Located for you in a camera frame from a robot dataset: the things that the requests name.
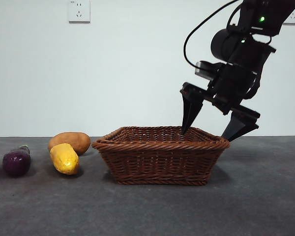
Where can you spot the brown wicker basket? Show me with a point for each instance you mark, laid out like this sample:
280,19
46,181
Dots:
159,162

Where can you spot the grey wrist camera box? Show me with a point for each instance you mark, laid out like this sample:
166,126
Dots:
205,70

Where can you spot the purple eggplant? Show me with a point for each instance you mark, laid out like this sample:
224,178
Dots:
16,161

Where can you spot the brown potato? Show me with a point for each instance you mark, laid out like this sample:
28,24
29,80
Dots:
73,140

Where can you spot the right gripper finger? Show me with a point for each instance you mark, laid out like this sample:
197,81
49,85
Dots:
237,127
190,110

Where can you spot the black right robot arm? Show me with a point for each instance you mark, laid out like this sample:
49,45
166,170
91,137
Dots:
236,45

